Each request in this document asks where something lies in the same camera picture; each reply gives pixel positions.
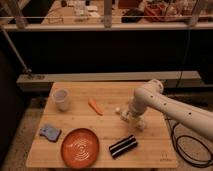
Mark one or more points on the translucent plastic cup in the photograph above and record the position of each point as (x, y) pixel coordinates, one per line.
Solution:
(61, 99)

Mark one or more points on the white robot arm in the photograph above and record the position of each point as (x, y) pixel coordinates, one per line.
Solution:
(150, 94)

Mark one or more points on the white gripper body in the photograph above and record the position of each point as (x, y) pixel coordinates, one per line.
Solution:
(135, 116)

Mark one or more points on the white bottle with label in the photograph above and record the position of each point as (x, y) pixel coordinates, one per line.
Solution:
(128, 118)

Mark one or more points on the blue sponge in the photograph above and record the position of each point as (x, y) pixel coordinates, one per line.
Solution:
(50, 133)

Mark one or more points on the orange plate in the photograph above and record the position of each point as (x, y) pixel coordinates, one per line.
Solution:
(80, 148)

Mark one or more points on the metal railing frame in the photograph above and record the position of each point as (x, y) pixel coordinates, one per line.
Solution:
(94, 36)

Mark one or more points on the orange carrot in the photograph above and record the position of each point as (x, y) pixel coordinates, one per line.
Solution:
(92, 103)

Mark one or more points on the black white striped block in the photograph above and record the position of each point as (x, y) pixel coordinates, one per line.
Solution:
(123, 146)

